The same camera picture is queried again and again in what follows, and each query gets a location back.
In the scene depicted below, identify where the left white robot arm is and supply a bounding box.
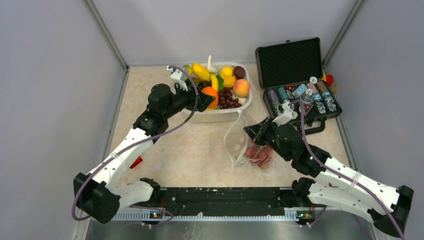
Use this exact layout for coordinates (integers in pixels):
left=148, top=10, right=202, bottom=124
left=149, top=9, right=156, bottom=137
left=71, top=83, right=217, bottom=224

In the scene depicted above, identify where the white plastic fruit basket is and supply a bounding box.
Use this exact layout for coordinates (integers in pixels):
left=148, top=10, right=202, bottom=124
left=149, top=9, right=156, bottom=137
left=190, top=61, right=252, bottom=123

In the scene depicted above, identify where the dark purple passion fruit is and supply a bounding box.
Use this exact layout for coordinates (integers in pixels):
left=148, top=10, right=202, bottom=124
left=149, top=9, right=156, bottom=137
left=233, top=66, right=246, bottom=80

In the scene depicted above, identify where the purple grape bunch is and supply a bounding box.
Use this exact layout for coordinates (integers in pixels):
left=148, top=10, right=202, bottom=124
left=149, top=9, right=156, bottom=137
left=218, top=88, right=242, bottom=110

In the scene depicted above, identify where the white peeled banana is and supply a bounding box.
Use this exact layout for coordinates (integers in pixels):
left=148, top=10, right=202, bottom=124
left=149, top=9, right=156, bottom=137
left=206, top=55, right=218, bottom=75

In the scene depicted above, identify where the yellow wrinkled fruit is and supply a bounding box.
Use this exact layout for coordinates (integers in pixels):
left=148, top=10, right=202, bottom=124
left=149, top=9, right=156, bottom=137
left=223, top=75, right=237, bottom=89

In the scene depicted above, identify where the red blue block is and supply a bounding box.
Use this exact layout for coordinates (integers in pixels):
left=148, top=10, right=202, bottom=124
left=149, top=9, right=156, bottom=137
left=129, top=156, right=143, bottom=169

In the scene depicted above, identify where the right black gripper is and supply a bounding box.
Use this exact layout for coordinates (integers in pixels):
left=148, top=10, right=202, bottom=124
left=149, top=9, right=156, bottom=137
left=243, top=116, right=291, bottom=162

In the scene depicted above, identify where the black poker chip case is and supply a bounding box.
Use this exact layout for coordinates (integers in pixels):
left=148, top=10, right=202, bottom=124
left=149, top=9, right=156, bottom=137
left=255, top=37, right=342, bottom=135

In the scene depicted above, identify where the orange persimmon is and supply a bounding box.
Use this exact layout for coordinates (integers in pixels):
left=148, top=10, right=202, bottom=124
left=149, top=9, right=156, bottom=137
left=201, top=86, right=219, bottom=109

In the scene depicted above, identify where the clear zip top bag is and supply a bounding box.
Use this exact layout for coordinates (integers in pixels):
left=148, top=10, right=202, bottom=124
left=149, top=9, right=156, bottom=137
left=223, top=110, right=272, bottom=171

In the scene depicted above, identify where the peach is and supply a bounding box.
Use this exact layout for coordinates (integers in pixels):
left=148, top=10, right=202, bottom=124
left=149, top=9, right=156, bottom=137
left=232, top=79, right=251, bottom=98

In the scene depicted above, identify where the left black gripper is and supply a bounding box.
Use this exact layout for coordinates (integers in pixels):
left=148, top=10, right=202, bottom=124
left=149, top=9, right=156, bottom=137
left=163, top=80, right=215, bottom=119

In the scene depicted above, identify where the green yellow mango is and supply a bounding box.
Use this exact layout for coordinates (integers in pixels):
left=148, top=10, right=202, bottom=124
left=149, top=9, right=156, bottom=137
left=183, top=64, right=194, bottom=76

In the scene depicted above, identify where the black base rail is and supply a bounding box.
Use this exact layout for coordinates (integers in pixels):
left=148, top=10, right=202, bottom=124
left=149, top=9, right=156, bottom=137
left=129, top=187, right=319, bottom=223

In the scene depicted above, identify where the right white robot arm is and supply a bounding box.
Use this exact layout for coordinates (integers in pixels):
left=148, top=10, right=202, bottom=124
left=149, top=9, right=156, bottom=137
left=243, top=117, right=414, bottom=240

